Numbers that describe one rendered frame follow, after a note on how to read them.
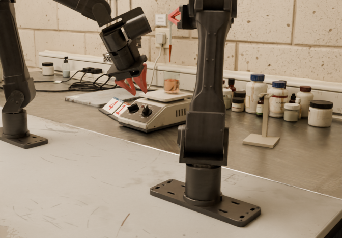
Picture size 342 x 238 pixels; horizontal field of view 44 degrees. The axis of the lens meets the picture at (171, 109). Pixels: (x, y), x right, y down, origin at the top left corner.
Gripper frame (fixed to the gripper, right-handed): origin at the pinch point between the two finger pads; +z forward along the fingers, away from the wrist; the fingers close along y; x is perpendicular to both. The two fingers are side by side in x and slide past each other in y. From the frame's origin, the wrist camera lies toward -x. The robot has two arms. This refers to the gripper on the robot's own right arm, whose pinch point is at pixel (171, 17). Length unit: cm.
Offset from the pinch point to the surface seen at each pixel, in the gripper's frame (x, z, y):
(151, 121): 28.8, -5.2, 12.3
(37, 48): 16, 140, -32
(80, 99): 30, 43, 4
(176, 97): 23.1, -4.6, 1.8
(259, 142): 31.5, -32.7, 0.4
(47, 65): 24, 112, -22
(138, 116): 28.3, 0.2, 12.8
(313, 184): 33, -54, 14
